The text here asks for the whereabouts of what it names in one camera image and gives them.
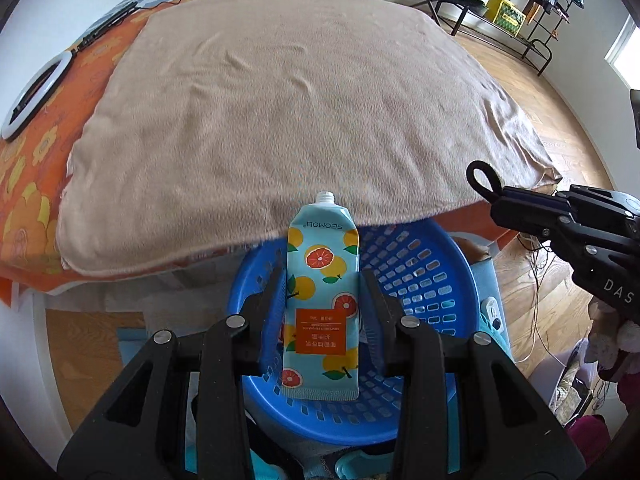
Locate person's right hand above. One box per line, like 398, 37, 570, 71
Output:
587, 297, 640, 367

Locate magenta cloth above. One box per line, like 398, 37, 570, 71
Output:
565, 412, 617, 467

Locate beige fleece blanket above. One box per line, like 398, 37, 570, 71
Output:
56, 0, 563, 273

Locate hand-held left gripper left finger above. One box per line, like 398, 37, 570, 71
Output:
57, 259, 286, 480

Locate orange floral bed sheet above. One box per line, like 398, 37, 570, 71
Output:
0, 0, 281, 306

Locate white ring light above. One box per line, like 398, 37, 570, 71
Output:
0, 50, 76, 141

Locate light blue mat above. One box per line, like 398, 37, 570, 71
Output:
470, 255, 513, 361

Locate white bed frame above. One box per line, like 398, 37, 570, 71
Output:
10, 280, 241, 433

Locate yellow plastic crate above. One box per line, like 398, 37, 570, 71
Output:
484, 0, 528, 36

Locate black metal drying rack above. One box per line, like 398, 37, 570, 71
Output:
450, 0, 586, 77

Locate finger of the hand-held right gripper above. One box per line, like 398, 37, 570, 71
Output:
466, 160, 574, 242

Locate black floor cables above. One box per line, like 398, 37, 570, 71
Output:
517, 232, 563, 366

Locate blue plastic basket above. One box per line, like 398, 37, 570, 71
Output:
226, 217, 493, 461

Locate black light stand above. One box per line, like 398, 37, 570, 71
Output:
75, 1, 138, 51

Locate teal fruit print tube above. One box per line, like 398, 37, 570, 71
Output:
281, 191, 361, 402

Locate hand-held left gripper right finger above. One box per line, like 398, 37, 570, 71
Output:
361, 270, 586, 480

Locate small white device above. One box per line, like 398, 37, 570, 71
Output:
480, 297, 503, 332

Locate window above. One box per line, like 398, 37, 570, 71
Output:
605, 15, 640, 81

